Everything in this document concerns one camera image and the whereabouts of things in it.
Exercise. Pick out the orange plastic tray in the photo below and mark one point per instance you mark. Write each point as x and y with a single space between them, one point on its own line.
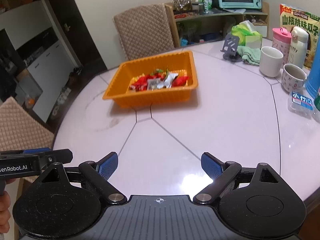
129 72

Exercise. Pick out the green folded cloth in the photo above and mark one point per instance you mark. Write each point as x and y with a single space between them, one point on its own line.
249 55

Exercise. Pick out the white cabinet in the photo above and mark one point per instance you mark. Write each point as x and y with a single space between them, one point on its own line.
44 79

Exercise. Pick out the sunflower seed bag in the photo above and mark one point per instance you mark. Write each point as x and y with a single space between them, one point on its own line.
293 16

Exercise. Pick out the white mug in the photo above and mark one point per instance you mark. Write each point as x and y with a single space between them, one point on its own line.
270 61

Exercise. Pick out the silver green foil pouch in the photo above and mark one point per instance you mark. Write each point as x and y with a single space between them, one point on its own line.
167 82

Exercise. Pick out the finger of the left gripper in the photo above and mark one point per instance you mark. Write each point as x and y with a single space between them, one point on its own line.
37 150
63 156

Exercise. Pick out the pink lidded cup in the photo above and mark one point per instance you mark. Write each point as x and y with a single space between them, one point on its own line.
281 41

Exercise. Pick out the green label water bottle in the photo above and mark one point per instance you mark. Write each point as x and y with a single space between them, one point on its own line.
316 107

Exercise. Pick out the red round snack packet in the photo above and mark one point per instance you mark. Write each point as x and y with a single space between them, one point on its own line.
180 81

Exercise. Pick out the person left hand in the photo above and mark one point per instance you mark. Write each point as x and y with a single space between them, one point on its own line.
5 213

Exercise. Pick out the green tissue pack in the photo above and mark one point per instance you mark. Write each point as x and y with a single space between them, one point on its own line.
248 35

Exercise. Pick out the patterned mug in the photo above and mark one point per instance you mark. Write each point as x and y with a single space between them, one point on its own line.
293 78

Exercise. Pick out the wooden shelf unit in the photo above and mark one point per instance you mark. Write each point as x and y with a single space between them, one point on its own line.
189 28

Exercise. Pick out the grey phone stand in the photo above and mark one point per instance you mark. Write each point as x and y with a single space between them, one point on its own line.
230 47

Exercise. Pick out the clear plastic box blue label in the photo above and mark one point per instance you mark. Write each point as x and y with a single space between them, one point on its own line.
300 104

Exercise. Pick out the beige quilted chair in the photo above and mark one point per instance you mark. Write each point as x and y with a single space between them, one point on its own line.
19 131
144 31

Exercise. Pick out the near beige quilted chair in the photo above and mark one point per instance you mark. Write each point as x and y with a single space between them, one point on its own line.
19 131

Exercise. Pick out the blue water jug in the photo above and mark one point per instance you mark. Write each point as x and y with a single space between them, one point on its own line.
313 80

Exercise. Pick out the orange lid glass jar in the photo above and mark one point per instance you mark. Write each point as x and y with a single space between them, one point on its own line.
182 6

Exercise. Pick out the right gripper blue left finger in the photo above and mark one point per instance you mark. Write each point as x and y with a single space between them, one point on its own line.
95 176

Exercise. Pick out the large red snack packet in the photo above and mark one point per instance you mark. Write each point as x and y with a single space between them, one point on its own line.
141 84

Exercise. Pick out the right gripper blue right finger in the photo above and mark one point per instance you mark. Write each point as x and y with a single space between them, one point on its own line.
222 174

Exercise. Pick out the red square snack packet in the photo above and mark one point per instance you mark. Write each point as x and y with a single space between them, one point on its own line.
157 73

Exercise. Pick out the clear dark snack packet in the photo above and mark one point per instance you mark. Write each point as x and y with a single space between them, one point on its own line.
153 83

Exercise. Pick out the white miffy thermos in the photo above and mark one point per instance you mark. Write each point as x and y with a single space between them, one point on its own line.
298 46

